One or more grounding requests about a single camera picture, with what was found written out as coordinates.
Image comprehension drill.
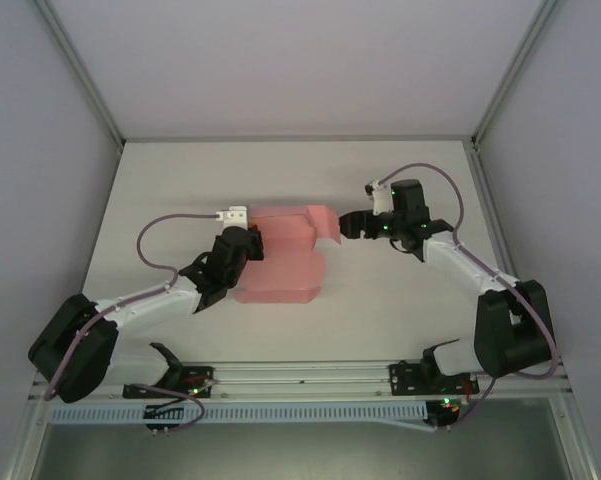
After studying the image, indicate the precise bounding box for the pink paper box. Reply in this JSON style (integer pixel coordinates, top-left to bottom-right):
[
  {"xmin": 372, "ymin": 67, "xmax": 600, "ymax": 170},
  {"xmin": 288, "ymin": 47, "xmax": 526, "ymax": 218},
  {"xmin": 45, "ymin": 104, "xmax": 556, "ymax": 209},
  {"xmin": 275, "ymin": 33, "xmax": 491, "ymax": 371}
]
[{"xmin": 232, "ymin": 203, "xmax": 342, "ymax": 305}]

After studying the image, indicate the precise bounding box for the black right controller board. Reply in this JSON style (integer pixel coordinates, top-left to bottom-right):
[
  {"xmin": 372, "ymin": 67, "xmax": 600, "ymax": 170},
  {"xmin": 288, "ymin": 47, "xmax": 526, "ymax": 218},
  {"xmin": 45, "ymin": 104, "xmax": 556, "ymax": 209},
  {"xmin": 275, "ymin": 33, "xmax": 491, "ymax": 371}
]
[{"xmin": 427, "ymin": 398, "xmax": 462, "ymax": 432}]

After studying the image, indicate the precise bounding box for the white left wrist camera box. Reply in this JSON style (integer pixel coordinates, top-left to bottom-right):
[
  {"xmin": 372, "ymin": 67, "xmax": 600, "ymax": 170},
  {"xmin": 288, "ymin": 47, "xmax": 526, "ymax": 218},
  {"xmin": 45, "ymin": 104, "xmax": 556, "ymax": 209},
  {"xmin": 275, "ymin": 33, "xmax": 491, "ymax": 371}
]
[{"xmin": 217, "ymin": 203, "xmax": 250, "ymax": 232}]

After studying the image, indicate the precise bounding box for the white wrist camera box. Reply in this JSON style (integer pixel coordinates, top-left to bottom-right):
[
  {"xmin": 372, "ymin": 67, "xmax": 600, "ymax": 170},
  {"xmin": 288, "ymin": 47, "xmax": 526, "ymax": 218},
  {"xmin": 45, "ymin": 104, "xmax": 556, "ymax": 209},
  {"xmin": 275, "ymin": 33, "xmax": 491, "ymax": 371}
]
[
  {"xmin": 363, "ymin": 178, "xmax": 394, "ymax": 217},
  {"xmin": 217, "ymin": 203, "xmax": 250, "ymax": 232}
]

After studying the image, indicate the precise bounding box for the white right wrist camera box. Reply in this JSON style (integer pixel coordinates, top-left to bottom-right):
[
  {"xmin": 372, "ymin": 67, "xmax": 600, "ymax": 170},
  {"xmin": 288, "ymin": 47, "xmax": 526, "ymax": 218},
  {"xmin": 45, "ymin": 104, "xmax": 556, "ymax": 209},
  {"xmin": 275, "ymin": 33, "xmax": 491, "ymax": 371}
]
[{"xmin": 363, "ymin": 178, "xmax": 394, "ymax": 217}]

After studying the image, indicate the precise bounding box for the aluminium back rail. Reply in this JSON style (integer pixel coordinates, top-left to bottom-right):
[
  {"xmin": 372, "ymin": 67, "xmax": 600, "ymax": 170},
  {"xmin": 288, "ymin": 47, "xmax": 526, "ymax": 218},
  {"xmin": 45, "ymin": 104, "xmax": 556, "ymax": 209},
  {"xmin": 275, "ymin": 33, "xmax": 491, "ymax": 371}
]
[{"xmin": 122, "ymin": 133, "xmax": 476, "ymax": 145}]

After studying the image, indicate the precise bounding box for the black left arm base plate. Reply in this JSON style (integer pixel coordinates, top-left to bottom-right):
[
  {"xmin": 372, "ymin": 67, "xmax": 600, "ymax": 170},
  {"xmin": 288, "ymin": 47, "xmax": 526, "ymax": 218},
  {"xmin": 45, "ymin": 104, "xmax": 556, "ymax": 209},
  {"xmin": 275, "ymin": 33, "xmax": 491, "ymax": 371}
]
[{"xmin": 122, "ymin": 364, "xmax": 216, "ymax": 400}]

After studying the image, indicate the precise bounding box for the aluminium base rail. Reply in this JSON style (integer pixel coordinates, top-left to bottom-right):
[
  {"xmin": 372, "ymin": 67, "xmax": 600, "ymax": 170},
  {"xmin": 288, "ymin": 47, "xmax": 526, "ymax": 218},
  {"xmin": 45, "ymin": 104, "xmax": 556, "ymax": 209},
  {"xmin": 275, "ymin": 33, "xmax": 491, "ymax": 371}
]
[{"xmin": 29, "ymin": 355, "xmax": 574, "ymax": 402}]

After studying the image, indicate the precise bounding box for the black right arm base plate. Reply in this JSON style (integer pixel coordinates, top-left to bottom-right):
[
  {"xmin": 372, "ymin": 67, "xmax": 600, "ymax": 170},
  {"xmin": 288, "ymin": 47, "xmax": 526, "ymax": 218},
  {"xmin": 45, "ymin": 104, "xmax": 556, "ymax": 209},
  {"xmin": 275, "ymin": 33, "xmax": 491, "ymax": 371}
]
[{"xmin": 388, "ymin": 360, "xmax": 481, "ymax": 396}]

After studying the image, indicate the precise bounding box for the white slotted cable duct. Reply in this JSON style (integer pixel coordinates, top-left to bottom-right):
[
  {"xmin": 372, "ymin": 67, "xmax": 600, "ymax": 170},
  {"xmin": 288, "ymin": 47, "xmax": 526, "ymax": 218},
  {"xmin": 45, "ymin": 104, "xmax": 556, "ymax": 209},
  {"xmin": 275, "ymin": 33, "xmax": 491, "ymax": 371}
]
[{"xmin": 48, "ymin": 402, "xmax": 430, "ymax": 427}]

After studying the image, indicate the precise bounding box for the aluminium frame post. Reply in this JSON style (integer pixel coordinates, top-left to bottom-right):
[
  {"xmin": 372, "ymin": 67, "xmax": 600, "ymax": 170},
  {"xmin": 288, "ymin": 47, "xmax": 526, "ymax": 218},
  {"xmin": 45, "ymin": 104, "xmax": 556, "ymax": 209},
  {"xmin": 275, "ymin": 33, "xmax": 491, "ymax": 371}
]
[
  {"xmin": 29, "ymin": 0, "xmax": 127, "ymax": 147},
  {"xmin": 472, "ymin": 0, "xmax": 561, "ymax": 149}
]

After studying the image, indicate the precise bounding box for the aluminium frame leg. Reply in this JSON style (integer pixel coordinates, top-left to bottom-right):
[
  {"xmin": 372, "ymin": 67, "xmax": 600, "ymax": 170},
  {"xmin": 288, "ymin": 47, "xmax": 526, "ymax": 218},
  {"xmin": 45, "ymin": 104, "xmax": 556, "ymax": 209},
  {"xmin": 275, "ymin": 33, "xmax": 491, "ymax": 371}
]
[
  {"xmin": 4, "ymin": 399, "xmax": 51, "ymax": 480},
  {"xmin": 549, "ymin": 387, "xmax": 601, "ymax": 480}
]

